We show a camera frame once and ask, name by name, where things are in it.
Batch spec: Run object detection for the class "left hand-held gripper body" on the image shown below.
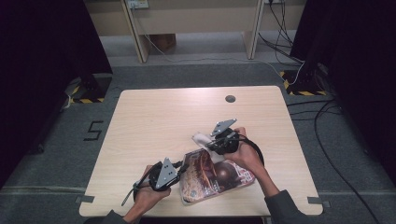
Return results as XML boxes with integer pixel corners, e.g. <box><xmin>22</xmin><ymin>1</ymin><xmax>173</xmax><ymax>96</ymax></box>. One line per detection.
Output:
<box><xmin>148</xmin><ymin>157</ymin><xmax>182</xmax><ymax>193</ymax></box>

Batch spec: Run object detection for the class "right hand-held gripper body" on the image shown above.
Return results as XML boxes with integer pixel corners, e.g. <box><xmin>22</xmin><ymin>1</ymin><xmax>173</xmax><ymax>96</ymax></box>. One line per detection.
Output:
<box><xmin>205</xmin><ymin>118</ymin><xmax>241</xmax><ymax>156</ymax></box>

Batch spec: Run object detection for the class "beige cloth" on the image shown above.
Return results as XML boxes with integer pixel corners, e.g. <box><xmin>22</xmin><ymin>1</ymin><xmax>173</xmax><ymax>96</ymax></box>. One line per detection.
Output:
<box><xmin>191</xmin><ymin>132</ymin><xmax>226</xmax><ymax>165</ymax></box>

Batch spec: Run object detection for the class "illustrated magazine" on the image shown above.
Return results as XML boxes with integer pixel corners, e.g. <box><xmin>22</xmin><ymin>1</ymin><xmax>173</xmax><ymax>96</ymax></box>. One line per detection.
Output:
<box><xmin>178</xmin><ymin>147</ymin><xmax>257</xmax><ymax>206</ymax></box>

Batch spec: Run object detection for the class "person's right hand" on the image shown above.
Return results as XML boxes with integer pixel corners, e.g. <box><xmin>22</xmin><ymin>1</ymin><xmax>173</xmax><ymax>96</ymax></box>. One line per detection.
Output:
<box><xmin>222</xmin><ymin>126</ymin><xmax>266</xmax><ymax>181</ymax></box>

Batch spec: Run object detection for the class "person's left hand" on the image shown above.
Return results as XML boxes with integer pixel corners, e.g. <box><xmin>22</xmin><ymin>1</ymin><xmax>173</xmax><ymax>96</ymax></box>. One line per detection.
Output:
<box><xmin>132</xmin><ymin>164</ymin><xmax>173</xmax><ymax>217</ymax></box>

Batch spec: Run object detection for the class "grey tape piece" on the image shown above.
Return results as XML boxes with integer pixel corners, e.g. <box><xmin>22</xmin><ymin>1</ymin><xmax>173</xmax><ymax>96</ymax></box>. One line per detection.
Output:
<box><xmin>75</xmin><ymin>194</ymin><xmax>95</xmax><ymax>204</ymax></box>
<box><xmin>307</xmin><ymin>196</ymin><xmax>332</xmax><ymax>209</ymax></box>

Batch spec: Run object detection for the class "black stand base striped tape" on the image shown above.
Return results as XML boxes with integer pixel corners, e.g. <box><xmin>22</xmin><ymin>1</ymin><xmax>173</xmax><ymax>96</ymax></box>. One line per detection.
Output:
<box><xmin>278</xmin><ymin>59</ymin><xmax>329</xmax><ymax>97</ymax></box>
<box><xmin>64</xmin><ymin>73</ymin><xmax>113</xmax><ymax>105</ymax></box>

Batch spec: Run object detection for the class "brown cardboard box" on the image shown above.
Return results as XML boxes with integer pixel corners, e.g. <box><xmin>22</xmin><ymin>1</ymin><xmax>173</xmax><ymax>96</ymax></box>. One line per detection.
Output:
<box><xmin>148</xmin><ymin>33</ymin><xmax>177</xmax><ymax>52</ymax></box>

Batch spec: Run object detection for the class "dark curtain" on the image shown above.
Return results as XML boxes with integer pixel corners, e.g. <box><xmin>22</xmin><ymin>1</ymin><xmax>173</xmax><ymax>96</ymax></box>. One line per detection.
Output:
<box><xmin>290</xmin><ymin>0</ymin><xmax>396</xmax><ymax>183</ymax></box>
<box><xmin>0</xmin><ymin>0</ymin><xmax>114</xmax><ymax>189</ymax></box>

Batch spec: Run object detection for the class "white power strip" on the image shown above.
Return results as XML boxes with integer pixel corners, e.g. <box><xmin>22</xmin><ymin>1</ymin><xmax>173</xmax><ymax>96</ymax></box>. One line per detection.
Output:
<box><xmin>126</xmin><ymin>0</ymin><xmax>150</xmax><ymax>10</ymax></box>

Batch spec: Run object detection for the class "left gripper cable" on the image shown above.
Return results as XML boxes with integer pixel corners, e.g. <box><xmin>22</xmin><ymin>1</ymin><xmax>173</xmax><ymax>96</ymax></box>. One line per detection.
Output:
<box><xmin>120</xmin><ymin>168</ymin><xmax>163</xmax><ymax>207</ymax></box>

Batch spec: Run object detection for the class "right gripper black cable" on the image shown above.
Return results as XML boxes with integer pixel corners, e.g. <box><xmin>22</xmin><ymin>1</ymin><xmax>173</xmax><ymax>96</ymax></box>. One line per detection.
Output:
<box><xmin>237</xmin><ymin>133</ymin><xmax>266</xmax><ymax>168</ymax></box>

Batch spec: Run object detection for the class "white floor cable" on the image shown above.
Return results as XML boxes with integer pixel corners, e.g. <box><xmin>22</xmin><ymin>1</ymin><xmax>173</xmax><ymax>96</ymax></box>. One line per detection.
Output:
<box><xmin>142</xmin><ymin>31</ymin><xmax>305</xmax><ymax>86</ymax></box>

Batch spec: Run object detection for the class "short black floor cable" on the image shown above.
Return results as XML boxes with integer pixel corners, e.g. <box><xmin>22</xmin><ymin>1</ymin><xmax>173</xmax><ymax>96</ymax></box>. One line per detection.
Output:
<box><xmin>286</xmin><ymin>98</ymin><xmax>336</xmax><ymax>108</ymax></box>

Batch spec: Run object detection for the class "long black floor cable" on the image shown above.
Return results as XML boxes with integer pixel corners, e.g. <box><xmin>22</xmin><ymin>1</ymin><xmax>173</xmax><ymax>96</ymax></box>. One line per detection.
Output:
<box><xmin>313</xmin><ymin>98</ymin><xmax>382</xmax><ymax>224</ymax></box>

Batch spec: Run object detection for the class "black cable bundle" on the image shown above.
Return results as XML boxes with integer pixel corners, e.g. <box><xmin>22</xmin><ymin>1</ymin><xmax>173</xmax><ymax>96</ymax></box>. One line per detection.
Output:
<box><xmin>257</xmin><ymin>0</ymin><xmax>306</xmax><ymax>65</ymax></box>

